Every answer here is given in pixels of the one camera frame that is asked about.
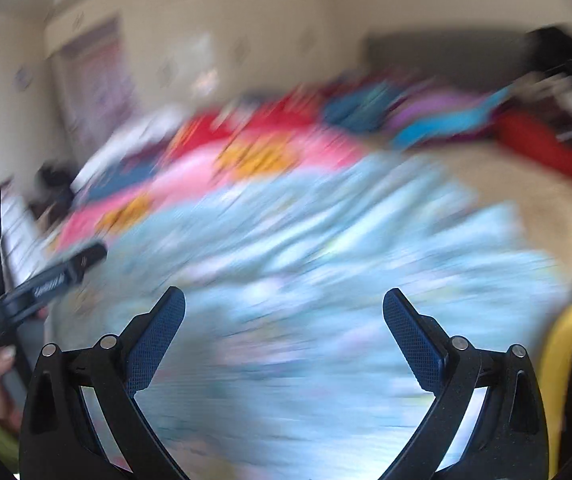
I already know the white cloth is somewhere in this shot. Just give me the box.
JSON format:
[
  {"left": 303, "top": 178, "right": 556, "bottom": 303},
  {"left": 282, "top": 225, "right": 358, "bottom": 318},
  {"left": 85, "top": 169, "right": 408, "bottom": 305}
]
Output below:
[{"left": 71, "top": 107, "right": 188, "bottom": 187}]

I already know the pink bear print blanket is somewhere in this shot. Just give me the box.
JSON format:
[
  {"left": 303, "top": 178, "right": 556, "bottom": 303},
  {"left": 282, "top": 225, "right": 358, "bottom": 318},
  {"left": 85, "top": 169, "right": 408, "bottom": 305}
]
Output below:
[{"left": 56, "top": 130, "right": 368, "bottom": 252}]

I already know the grey headboard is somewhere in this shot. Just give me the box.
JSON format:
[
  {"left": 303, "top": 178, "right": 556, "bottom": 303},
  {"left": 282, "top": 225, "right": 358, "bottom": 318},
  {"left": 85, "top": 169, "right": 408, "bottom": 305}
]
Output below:
[{"left": 363, "top": 30, "right": 533, "bottom": 92}]

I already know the yellow rimmed waste bin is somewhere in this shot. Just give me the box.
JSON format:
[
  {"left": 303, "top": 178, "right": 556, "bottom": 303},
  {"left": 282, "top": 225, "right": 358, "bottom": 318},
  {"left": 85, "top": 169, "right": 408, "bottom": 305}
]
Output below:
[{"left": 536, "top": 298, "right": 572, "bottom": 480}]

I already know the black jacket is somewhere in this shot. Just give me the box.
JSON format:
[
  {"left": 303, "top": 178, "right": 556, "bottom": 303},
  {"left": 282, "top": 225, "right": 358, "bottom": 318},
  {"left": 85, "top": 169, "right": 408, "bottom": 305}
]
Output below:
[{"left": 523, "top": 25, "right": 572, "bottom": 107}]

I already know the colourful striped blanket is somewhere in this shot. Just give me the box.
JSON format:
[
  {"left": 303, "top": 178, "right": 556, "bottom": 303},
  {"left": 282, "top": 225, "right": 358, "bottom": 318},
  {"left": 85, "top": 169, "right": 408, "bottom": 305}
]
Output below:
[{"left": 386, "top": 85, "right": 518, "bottom": 152}]

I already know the light blue cat print blanket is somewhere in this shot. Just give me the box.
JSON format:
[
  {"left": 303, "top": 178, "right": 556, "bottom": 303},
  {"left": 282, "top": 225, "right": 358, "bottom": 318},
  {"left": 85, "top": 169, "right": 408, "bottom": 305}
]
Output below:
[{"left": 48, "top": 155, "right": 572, "bottom": 480}]

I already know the red floral quilt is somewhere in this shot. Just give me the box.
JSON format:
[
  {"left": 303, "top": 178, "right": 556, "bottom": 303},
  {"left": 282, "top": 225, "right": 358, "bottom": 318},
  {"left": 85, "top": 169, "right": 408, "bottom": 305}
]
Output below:
[{"left": 166, "top": 85, "right": 328, "bottom": 162}]

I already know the blue leaf print quilt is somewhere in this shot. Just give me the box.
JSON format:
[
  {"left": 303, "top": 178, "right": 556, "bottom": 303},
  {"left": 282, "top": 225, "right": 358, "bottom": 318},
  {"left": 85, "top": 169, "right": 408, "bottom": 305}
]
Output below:
[{"left": 321, "top": 85, "right": 398, "bottom": 132}]

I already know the red jacket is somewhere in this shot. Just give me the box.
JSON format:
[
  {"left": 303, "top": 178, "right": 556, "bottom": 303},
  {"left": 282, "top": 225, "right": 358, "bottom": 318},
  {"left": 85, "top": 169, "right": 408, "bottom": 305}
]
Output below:
[{"left": 496, "top": 112, "right": 572, "bottom": 192}]

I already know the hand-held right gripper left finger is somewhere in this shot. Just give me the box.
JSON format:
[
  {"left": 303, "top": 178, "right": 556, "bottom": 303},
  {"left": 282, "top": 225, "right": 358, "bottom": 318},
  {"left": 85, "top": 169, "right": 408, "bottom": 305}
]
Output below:
[{"left": 18, "top": 286, "right": 189, "bottom": 480}]

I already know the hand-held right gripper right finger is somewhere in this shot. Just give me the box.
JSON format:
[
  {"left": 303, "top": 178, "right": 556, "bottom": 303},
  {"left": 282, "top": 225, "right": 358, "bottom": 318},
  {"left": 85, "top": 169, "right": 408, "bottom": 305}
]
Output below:
[{"left": 381, "top": 287, "right": 552, "bottom": 480}]

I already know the beige bed sheet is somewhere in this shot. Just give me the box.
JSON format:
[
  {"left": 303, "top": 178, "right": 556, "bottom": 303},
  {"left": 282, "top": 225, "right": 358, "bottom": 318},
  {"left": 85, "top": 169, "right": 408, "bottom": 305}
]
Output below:
[{"left": 416, "top": 140, "right": 572, "bottom": 302}]

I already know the pink printed door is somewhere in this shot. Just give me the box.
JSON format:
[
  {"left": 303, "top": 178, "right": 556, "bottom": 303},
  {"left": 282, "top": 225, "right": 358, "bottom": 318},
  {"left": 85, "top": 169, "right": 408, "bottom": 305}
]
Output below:
[{"left": 60, "top": 19, "right": 133, "bottom": 152}]

